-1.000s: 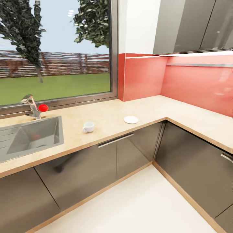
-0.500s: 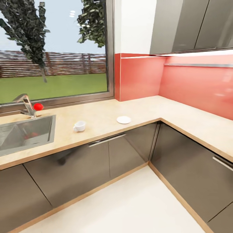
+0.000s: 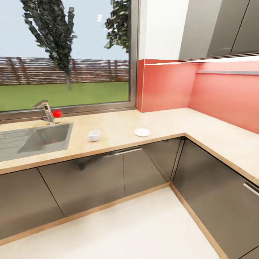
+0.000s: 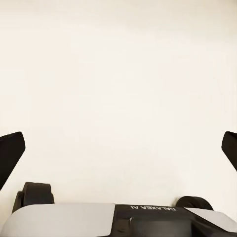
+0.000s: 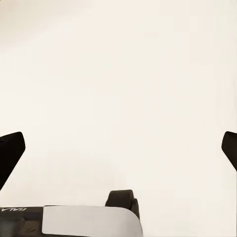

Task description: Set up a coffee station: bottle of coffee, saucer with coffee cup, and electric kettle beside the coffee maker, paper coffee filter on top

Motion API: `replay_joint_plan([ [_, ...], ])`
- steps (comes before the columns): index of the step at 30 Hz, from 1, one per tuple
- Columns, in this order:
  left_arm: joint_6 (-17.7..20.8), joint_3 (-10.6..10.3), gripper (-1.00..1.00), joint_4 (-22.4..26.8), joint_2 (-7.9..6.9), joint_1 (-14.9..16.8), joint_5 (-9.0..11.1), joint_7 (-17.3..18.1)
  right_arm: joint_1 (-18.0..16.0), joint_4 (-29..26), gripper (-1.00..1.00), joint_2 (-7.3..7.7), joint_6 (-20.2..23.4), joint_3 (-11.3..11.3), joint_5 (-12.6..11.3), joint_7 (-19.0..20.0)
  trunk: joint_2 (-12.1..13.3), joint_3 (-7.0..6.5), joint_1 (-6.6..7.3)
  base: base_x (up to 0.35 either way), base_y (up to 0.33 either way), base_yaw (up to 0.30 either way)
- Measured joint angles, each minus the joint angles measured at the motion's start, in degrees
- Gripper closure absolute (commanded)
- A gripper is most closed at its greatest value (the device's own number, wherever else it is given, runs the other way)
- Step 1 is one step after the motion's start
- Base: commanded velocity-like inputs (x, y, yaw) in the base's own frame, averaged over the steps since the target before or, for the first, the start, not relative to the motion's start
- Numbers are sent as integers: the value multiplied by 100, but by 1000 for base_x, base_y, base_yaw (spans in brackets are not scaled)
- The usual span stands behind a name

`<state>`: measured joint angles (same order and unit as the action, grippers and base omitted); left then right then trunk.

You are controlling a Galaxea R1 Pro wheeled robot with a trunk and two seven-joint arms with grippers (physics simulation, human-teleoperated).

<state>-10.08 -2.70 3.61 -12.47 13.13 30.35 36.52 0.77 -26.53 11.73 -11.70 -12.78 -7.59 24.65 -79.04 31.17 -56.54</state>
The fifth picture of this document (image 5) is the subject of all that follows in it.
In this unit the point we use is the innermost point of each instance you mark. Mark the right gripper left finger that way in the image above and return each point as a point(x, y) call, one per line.
point(12, 147)

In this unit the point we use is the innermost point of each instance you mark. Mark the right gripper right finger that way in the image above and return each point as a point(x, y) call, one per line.
point(229, 147)

